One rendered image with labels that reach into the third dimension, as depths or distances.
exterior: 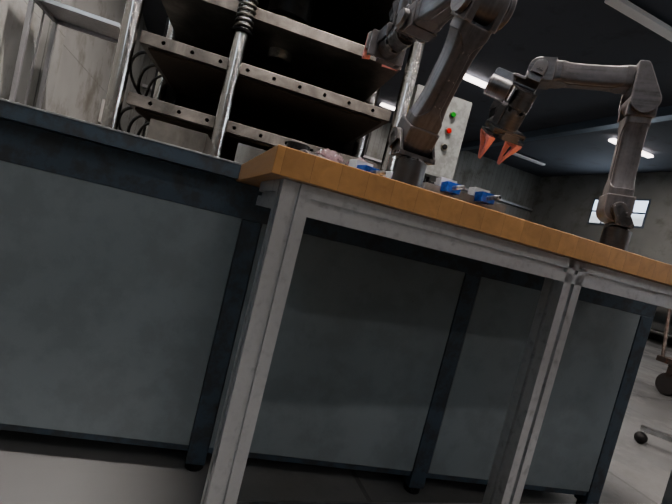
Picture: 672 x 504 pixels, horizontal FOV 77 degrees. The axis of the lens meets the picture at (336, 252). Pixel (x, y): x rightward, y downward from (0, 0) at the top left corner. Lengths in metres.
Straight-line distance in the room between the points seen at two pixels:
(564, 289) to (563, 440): 0.81
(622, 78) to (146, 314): 1.30
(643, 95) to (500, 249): 0.64
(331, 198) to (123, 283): 0.66
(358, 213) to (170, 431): 0.81
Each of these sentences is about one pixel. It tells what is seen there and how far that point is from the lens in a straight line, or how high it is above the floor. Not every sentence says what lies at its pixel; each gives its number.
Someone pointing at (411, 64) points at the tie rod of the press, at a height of 1.49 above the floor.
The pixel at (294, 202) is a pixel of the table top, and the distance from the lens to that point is 0.62.
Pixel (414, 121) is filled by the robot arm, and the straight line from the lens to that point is 0.86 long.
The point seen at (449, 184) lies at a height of 0.90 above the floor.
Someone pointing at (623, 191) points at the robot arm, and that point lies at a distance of 1.25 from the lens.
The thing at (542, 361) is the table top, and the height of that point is 0.56.
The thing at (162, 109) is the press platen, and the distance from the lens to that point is 1.98.
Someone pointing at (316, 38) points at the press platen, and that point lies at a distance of 2.10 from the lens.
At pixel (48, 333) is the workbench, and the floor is 0.30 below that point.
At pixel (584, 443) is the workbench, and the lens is 1.69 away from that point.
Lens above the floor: 0.71
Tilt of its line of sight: 3 degrees down
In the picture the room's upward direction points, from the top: 14 degrees clockwise
